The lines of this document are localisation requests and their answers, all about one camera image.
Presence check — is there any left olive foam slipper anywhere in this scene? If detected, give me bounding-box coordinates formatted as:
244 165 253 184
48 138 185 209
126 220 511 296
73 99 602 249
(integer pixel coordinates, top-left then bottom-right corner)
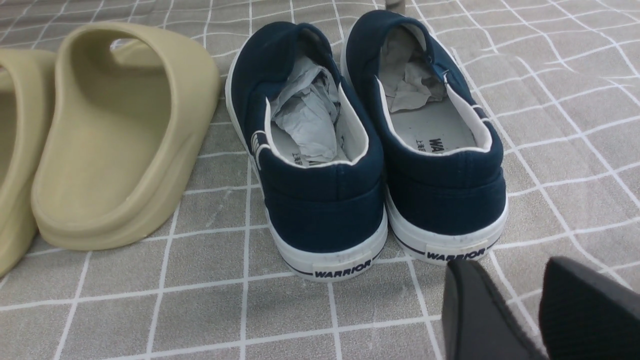
0 48 57 275

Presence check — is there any navy slip-on shoe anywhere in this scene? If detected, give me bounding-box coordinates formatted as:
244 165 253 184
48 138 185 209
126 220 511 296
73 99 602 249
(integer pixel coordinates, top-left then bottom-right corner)
340 9 508 265
225 21 387 283

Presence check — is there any left navy slip-on shoe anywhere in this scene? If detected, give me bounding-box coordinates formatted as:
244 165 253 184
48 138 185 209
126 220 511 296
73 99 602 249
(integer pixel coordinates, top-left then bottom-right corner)
225 21 387 283

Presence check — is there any right navy slip-on shoe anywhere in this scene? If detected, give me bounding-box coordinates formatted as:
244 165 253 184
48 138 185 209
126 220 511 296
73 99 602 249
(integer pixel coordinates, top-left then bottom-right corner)
340 9 508 265

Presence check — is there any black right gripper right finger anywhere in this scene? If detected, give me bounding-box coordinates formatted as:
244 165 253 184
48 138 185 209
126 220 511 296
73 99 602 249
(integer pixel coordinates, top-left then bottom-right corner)
539 256 640 360

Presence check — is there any grey checked tablecloth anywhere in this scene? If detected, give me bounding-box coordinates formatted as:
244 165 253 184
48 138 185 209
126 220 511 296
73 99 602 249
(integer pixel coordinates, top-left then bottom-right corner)
0 0 640 360

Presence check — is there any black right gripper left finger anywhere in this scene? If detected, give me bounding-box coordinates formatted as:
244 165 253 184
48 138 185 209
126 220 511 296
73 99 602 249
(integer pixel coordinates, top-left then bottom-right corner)
442 259 547 360

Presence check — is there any olive foam slipper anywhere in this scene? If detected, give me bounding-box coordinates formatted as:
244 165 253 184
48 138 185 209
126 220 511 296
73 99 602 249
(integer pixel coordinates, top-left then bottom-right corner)
30 22 222 251
0 48 57 275

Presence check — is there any right olive foam slipper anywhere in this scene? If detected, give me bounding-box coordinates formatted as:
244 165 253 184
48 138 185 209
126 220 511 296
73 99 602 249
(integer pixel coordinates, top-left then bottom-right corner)
30 22 222 251

